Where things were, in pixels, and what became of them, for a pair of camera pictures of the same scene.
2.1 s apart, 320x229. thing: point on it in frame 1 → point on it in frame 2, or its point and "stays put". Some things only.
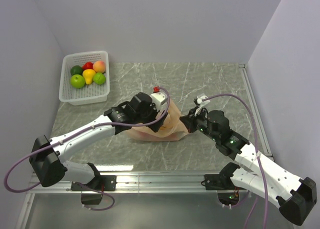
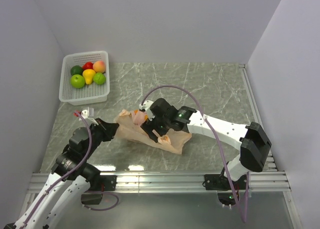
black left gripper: (155, 126) → (108, 129)
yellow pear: (88, 74) stays put
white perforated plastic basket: (89, 94) stays put
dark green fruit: (76, 70) stays put
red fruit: (87, 65) stays put
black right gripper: (189, 120) → (148, 127)
